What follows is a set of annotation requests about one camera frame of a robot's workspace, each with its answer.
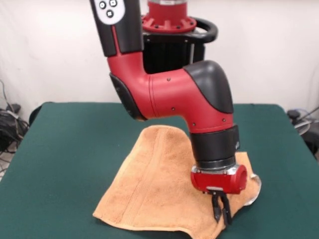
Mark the black bulky object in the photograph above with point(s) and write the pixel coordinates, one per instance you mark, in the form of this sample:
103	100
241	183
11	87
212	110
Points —
312	144

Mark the small black power brick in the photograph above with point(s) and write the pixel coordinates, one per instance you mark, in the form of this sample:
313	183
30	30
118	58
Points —
13	107

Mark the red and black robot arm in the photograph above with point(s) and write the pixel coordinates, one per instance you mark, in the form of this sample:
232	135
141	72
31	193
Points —
174	99

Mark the small black device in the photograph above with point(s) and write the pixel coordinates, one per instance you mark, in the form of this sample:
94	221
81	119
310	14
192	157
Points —
294	114

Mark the dark green table cloth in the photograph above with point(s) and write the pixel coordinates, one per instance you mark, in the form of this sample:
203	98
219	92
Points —
62	149

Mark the tan terry towel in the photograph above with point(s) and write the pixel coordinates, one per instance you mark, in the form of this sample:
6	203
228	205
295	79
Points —
154	179

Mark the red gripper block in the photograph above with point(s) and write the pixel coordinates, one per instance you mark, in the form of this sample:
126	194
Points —
219	181

